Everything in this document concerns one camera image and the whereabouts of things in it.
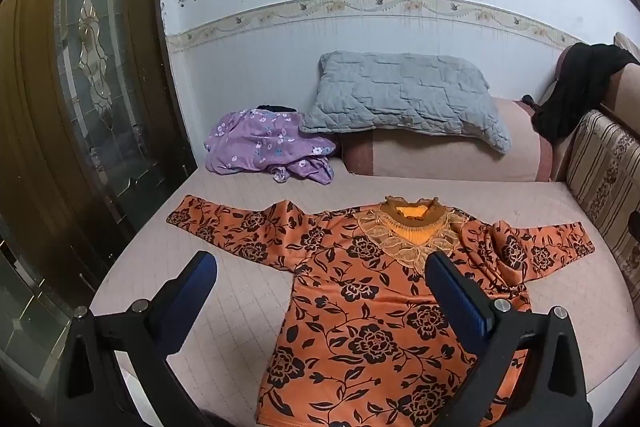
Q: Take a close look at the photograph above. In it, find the purple floral garment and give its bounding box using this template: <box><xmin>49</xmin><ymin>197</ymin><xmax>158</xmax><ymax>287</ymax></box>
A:
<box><xmin>205</xmin><ymin>108</ymin><xmax>337</xmax><ymax>185</ymax></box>

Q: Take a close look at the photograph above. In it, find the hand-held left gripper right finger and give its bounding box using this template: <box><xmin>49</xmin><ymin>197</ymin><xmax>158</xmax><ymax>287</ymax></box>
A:
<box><xmin>424</xmin><ymin>250</ymin><xmax>593</xmax><ymax>427</ymax></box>

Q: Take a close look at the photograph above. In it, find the pink sofa bolster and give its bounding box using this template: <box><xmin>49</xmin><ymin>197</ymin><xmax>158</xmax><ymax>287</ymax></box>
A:
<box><xmin>341</xmin><ymin>97</ymin><xmax>556</xmax><ymax>182</ymax></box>

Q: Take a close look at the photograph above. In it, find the black garment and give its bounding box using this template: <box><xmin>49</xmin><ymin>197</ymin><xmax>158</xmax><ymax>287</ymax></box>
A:
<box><xmin>531</xmin><ymin>42</ymin><xmax>640</xmax><ymax>140</ymax></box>

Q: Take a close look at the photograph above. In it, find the orange black floral top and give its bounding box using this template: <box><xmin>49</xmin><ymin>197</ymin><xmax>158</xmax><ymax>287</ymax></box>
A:
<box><xmin>166</xmin><ymin>195</ymin><xmax>597</xmax><ymax>427</ymax></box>

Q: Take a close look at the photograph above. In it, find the striped floral cushion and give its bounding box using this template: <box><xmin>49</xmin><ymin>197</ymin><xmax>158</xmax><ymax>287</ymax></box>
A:
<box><xmin>565</xmin><ymin>109</ymin><xmax>640</xmax><ymax>293</ymax></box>

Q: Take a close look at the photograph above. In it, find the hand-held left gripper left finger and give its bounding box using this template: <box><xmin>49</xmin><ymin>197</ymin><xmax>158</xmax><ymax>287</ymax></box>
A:
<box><xmin>56</xmin><ymin>250</ymin><xmax>218</xmax><ymax>427</ymax></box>

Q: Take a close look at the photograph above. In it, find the grey quilted pillow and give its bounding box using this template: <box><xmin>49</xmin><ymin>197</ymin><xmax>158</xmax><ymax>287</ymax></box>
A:
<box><xmin>300</xmin><ymin>51</ymin><xmax>512</xmax><ymax>155</ymax></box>

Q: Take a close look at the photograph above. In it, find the dark wooden glass door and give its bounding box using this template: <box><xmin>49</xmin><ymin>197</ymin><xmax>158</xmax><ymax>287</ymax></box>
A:
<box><xmin>0</xmin><ymin>0</ymin><xmax>198</xmax><ymax>408</ymax></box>

